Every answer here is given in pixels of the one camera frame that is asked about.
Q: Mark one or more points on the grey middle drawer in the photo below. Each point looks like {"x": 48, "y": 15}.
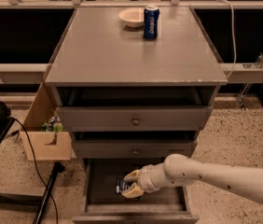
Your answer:
{"x": 132, "y": 148}

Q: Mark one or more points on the blue pepsi can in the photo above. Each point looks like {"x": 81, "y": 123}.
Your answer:
{"x": 151, "y": 18}

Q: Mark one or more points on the blue rxbar blueberry wrapper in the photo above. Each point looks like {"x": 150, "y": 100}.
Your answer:
{"x": 122, "y": 185}

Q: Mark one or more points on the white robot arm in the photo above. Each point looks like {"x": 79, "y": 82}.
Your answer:
{"x": 179, "y": 170}

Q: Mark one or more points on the grey drawer cabinet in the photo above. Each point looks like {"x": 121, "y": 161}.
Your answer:
{"x": 102, "y": 62}

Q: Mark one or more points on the wooden crate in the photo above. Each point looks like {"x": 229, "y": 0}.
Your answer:
{"x": 43, "y": 145}

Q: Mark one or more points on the grey bottom drawer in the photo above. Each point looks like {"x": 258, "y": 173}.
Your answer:
{"x": 102, "y": 205}

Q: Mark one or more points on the grey top drawer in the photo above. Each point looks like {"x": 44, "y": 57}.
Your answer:
{"x": 134, "y": 118}

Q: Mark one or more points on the grey drawer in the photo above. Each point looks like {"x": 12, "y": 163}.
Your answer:
{"x": 102, "y": 205}
{"x": 134, "y": 118}
{"x": 132, "y": 148}

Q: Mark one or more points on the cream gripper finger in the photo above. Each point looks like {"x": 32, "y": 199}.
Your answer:
{"x": 134, "y": 191}
{"x": 132, "y": 176}

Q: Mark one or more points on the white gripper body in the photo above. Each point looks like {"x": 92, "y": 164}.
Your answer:
{"x": 145, "y": 179}

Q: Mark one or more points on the green items in crate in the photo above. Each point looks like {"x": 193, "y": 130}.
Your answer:
{"x": 52, "y": 125}

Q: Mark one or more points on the black stand leg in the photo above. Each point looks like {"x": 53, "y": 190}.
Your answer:
{"x": 57, "y": 169}

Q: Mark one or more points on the white bowl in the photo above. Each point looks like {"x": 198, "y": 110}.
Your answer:
{"x": 133, "y": 16}

